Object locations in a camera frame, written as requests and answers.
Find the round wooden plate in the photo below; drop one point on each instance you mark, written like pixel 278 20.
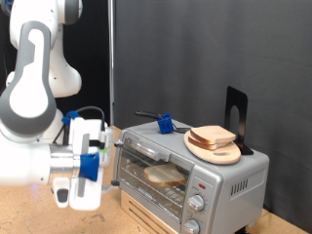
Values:
pixel 221 158

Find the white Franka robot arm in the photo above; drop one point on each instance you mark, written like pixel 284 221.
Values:
pixel 29 107

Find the black metal bookend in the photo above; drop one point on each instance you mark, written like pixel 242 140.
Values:
pixel 242 100

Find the vertical metal pole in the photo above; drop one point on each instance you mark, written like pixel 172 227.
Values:
pixel 111 65

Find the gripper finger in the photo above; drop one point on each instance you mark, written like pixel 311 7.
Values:
pixel 117 143
pixel 112 185

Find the silver oven knob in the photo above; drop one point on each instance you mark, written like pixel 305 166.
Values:
pixel 191 226
pixel 196 202

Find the silver toaster oven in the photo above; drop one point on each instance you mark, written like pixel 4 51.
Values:
pixel 227 175

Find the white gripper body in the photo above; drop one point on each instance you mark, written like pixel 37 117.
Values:
pixel 87 195

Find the wooden toast slice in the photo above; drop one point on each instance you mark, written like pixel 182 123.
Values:
pixel 211 134
pixel 204 146

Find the white bread slice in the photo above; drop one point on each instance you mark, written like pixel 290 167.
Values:
pixel 164 175

